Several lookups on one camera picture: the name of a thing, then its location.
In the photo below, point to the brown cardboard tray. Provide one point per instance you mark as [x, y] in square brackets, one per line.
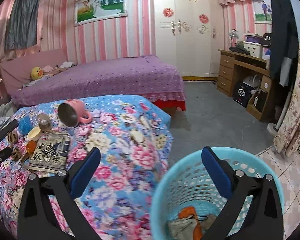
[25, 158]

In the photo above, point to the small framed couple photo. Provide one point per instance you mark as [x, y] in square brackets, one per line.
[262, 11]

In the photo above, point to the black hanging jacket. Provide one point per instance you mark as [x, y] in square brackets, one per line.
[284, 41]

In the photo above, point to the desk lamp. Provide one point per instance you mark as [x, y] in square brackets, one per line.
[232, 36]

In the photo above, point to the white wardrobe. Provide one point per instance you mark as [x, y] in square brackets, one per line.
[189, 34]

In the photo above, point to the grey window curtain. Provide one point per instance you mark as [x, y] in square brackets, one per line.
[21, 30]

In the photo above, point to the wooden desk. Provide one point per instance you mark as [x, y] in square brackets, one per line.
[235, 67]

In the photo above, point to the pink bed headboard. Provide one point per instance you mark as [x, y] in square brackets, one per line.
[17, 72]

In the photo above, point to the snack package with Chinese text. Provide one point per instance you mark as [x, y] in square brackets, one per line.
[51, 152]

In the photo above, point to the floral curtain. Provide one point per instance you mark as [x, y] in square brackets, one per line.
[287, 140]

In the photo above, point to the grey face mask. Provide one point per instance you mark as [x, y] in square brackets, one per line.
[181, 228]

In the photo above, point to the small orange peel piece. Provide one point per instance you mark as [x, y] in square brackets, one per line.
[190, 214]

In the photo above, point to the purple dotted bed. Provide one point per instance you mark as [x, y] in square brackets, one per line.
[147, 76]

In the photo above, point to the yellow duck plush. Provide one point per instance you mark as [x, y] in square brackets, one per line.
[36, 73]

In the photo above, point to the black box under desk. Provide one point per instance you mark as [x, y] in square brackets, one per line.
[242, 93]

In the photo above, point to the cream round plastic lid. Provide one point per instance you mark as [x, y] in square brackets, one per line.
[34, 134]

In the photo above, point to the white standing fan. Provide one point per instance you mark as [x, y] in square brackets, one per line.
[280, 113]

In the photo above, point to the floral bed cover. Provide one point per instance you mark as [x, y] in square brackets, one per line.
[134, 139]

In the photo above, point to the small crumpled brown paper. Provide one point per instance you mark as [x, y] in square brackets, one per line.
[12, 138]

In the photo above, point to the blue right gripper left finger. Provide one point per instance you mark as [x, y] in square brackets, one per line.
[82, 171]

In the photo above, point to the blue crumpled plastic bag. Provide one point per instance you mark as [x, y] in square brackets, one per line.
[25, 125]

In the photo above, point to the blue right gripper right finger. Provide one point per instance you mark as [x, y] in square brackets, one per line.
[219, 170]

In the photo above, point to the white storage box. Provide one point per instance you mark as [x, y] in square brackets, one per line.
[255, 49]

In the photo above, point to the pink metal mug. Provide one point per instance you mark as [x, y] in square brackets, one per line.
[73, 112]

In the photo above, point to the black glasses case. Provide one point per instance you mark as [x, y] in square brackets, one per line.
[5, 131]

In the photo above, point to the light blue plastic basket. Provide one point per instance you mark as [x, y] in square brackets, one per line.
[255, 210]

